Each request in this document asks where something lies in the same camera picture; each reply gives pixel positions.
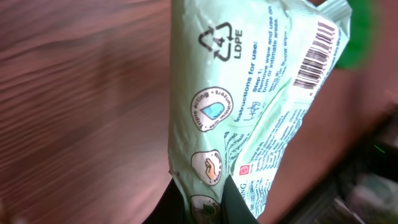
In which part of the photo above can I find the mint green wipes pack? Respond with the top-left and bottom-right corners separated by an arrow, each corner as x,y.
168,0 -> 352,223

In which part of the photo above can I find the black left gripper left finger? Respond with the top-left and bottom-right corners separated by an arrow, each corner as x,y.
143,179 -> 185,224

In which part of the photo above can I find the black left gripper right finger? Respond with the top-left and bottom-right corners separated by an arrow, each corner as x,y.
221,176 -> 259,224

